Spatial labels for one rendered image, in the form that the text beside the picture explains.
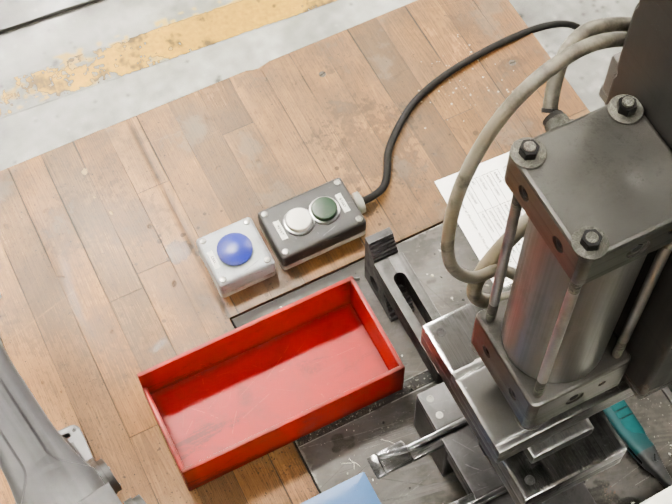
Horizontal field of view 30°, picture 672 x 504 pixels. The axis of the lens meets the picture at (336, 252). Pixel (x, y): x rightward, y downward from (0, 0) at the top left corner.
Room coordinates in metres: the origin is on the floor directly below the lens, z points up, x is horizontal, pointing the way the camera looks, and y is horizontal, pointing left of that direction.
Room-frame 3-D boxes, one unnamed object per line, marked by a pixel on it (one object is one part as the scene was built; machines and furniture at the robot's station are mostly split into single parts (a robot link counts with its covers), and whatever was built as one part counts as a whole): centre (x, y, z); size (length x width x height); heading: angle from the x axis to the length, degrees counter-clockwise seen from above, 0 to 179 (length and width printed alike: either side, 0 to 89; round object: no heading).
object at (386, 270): (0.56, -0.09, 0.95); 0.15 x 0.03 x 0.10; 26
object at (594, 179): (0.40, -0.16, 1.37); 0.11 x 0.09 x 0.30; 26
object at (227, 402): (0.50, 0.07, 0.93); 0.25 x 0.12 x 0.06; 116
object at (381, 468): (0.40, -0.06, 0.98); 0.07 x 0.02 x 0.01; 116
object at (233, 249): (0.66, 0.11, 0.93); 0.04 x 0.04 x 0.02
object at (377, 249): (0.62, -0.06, 0.95); 0.06 x 0.03 x 0.09; 26
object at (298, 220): (0.69, 0.04, 0.93); 0.03 x 0.03 x 0.02
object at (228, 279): (0.66, 0.11, 0.90); 0.07 x 0.07 x 0.06; 26
